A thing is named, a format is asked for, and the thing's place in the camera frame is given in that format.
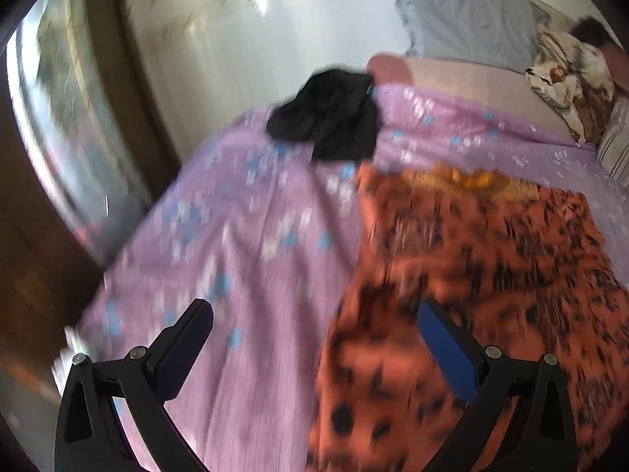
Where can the grey pillow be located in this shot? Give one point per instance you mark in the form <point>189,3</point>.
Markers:
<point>467,14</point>

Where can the pink blanket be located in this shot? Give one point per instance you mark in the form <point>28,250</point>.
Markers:
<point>471,81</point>

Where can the striped pillow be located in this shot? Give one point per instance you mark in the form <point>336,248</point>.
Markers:
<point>615,140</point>

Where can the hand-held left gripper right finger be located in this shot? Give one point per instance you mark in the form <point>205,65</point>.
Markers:
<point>449,354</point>

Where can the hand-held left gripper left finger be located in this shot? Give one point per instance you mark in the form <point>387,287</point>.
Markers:
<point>183,351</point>

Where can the purple floral bedsheet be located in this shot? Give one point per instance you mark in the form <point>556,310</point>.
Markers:
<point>236,236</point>

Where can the beige patterned blanket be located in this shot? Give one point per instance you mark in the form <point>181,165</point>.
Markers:
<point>565,76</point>

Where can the orange black floral garment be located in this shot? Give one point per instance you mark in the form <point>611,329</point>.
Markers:
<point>467,275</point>

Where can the leaded glass door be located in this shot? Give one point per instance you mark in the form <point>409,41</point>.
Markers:
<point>59,108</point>

